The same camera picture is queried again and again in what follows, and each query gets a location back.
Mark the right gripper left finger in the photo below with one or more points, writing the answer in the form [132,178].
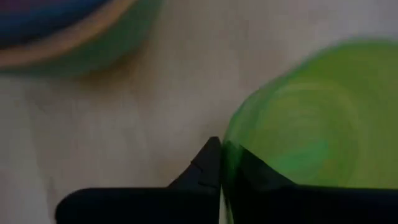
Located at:
[140,205]

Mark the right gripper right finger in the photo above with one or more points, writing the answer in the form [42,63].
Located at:
[311,208]

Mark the blue plastic bowl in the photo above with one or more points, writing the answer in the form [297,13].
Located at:
[37,21]

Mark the dark green plastic bowl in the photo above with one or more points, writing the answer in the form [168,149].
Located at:
[124,40]

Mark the light green plastic bowl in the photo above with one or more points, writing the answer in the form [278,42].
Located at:
[311,124]

